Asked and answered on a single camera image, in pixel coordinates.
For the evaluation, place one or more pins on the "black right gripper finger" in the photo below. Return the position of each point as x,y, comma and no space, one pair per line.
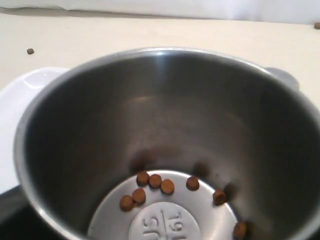
18,220

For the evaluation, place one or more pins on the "steel cup with pellets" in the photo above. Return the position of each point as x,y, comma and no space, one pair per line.
172,144

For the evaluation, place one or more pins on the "white plastic tray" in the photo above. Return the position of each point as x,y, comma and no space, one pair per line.
14,99

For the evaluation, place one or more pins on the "stray pellet centre table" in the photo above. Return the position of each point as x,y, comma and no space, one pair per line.
30,51

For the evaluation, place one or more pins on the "white backdrop curtain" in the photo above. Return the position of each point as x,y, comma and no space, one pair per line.
277,11

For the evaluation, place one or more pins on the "stray pellet far right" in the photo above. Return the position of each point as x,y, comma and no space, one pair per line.
317,25

